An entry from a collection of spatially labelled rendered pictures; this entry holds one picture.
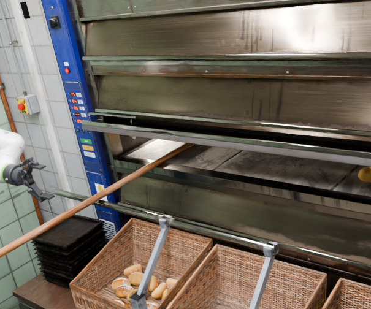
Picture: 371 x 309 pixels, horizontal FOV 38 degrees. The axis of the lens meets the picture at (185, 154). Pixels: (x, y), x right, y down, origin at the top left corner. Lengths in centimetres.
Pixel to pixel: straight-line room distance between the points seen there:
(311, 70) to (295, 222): 64
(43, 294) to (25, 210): 80
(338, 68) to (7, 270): 253
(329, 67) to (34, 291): 196
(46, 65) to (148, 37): 81
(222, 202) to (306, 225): 42
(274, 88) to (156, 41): 57
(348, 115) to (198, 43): 66
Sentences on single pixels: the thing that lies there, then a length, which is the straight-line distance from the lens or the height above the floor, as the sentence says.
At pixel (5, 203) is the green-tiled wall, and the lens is 356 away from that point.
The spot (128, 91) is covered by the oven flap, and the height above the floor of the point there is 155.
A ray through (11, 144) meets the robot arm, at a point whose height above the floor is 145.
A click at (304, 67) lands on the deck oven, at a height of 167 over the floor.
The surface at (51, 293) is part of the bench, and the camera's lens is 300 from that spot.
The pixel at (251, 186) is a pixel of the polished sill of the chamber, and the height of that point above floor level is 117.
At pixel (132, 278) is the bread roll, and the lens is 281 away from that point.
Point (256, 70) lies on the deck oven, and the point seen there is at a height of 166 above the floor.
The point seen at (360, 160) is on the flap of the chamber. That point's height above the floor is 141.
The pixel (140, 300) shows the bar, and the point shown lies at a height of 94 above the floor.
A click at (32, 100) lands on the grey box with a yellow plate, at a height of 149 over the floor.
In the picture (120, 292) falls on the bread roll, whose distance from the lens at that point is 275.
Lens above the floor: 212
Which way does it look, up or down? 21 degrees down
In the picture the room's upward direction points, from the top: 11 degrees counter-clockwise
